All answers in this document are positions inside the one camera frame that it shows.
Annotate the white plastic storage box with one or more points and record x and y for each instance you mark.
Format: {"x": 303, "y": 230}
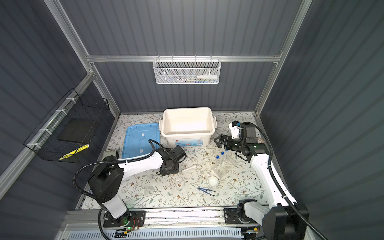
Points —
{"x": 188, "y": 127}

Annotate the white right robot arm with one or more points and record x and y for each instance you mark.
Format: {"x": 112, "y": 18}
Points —
{"x": 283, "y": 218}

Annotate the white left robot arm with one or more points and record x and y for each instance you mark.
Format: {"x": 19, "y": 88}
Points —
{"x": 106, "y": 178}

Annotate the blue plastic box lid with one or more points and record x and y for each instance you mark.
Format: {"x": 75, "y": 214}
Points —
{"x": 136, "y": 139}

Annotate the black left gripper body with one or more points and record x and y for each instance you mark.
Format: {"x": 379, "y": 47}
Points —
{"x": 174, "y": 169}

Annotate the blue tweezers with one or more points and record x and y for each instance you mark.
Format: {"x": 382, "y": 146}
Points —
{"x": 208, "y": 191}

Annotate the black wire wall basket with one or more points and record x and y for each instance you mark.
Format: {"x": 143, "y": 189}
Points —
{"x": 70, "y": 130}

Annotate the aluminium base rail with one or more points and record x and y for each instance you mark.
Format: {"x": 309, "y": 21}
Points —
{"x": 156, "y": 218}

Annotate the white wire wall basket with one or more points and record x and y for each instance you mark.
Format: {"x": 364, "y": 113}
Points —
{"x": 187, "y": 73}

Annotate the white pestle rod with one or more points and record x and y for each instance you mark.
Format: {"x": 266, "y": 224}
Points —
{"x": 189, "y": 168}

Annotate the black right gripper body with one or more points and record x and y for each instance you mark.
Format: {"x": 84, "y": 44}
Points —
{"x": 232, "y": 144}

